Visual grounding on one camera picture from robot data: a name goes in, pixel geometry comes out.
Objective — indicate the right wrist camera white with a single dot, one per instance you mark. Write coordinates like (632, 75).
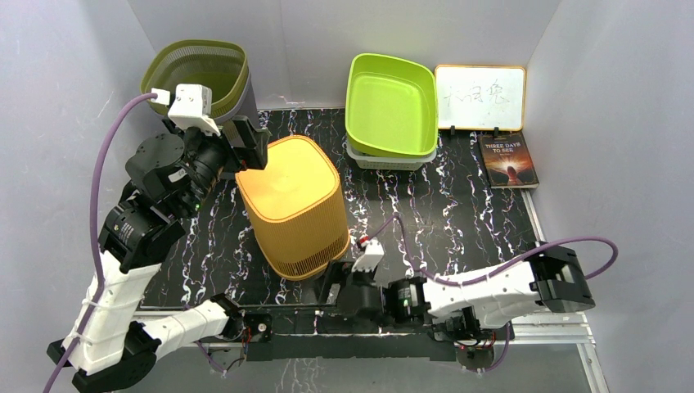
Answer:
(373, 252)

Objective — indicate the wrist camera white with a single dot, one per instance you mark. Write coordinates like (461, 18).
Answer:
(373, 252)
(189, 106)

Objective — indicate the olive green slatted basket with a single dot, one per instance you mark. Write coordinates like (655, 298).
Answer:
(220, 66)

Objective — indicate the grey slatted plastic basket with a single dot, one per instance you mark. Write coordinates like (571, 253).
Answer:
(247, 106)

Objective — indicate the dark paperback book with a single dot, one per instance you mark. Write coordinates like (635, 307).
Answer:
(507, 161)

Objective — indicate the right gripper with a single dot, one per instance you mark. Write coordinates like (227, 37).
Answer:
(369, 274)

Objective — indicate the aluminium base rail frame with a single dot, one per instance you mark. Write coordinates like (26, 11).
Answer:
(310, 352)

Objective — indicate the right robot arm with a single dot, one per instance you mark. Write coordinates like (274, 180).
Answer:
(464, 306)

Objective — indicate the lime green plastic tub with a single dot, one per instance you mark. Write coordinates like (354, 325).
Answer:
(391, 107)

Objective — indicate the orange slatted plastic basket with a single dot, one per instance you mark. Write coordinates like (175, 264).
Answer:
(296, 208)

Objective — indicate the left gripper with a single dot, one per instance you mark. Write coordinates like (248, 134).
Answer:
(252, 155)

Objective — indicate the small whiteboard orange frame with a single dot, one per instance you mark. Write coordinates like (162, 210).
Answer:
(480, 98)

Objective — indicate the white perforated plastic tray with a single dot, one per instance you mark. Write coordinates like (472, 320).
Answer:
(365, 161)

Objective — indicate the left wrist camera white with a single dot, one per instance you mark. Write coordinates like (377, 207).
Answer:
(189, 106)

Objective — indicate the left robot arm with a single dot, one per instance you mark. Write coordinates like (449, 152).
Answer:
(171, 174)

